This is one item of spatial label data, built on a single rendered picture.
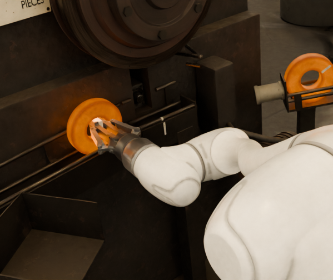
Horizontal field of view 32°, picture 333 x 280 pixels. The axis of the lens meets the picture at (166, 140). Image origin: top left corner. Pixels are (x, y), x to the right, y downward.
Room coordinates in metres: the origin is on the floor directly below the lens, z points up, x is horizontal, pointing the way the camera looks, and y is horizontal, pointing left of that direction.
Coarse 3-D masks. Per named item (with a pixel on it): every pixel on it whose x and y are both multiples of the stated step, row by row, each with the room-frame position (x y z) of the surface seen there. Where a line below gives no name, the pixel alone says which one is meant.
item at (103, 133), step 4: (96, 124) 1.34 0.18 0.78; (100, 128) 1.32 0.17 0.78; (104, 128) 1.31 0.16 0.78; (100, 132) 1.31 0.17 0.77; (104, 132) 1.30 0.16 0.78; (108, 132) 1.29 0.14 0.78; (100, 136) 1.31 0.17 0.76; (104, 136) 1.30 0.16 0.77; (108, 136) 1.27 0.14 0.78; (112, 136) 1.26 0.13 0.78; (116, 136) 1.26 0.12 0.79; (108, 140) 1.28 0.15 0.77; (116, 140) 1.25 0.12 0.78
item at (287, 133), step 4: (284, 132) 1.61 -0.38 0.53; (288, 132) 1.60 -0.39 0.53; (292, 132) 1.60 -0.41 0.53; (276, 136) 1.59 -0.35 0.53; (280, 136) 1.58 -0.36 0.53; (284, 136) 1.58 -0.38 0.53; (288, 136) 1.57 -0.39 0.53; (292, 136) 1.58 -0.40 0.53; (260, 144) 1.55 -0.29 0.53; (264, 144) 1.55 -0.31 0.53; (268, 144) 1.54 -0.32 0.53; (272, 144) 1.54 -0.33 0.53; (240, 172) 1.51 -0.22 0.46; (240, 176) 1.52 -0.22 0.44; (244, 176) 1.50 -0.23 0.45
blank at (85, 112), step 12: (84, 108) 1.35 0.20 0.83; (96, 108) 1.36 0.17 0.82; (108, 108) 1.38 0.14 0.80; (72, 120) 1.34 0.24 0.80; (84, 120) 1.34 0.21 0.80; (108, 120) 1.38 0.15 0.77; (120, 120) 1.40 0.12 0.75; (72, 132) 1.33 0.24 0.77; (84, 132) 1.34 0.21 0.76; (72, 144) 1.34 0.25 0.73; (84, 144) 1.34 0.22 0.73
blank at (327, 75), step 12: (300, 60) 1.61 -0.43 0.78; (312, 60) 1.60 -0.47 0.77; (324, 60) 1.61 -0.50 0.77; (288, 72) 1.61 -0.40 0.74; (300, 72) 1.60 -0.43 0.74; (324, 72) 1.61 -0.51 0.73; (288, 84) 1.60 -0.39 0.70; (300, 84) 1.60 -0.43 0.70; (312, 84) 1.63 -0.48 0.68; (324, 84) 1.60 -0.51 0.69
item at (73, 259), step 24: (24, 192) 1.15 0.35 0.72; (0, 216) 1.07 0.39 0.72; (24, 216) 1.14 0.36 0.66; (48, 216) 1.13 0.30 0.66; (72, 216) 1.11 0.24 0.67; (96, 216) 1.08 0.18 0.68; (0, 240) 1.05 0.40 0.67; (24, 240) 1.12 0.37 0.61; (48, 240) 1.11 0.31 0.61; (72, 240) 1.09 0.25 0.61; (96, 240) 1.08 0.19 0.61; (0, 264) 1.03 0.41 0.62; (24, 264) 1.04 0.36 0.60; (48, 264) 1.02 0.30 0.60; (72, 264) 1.01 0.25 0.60
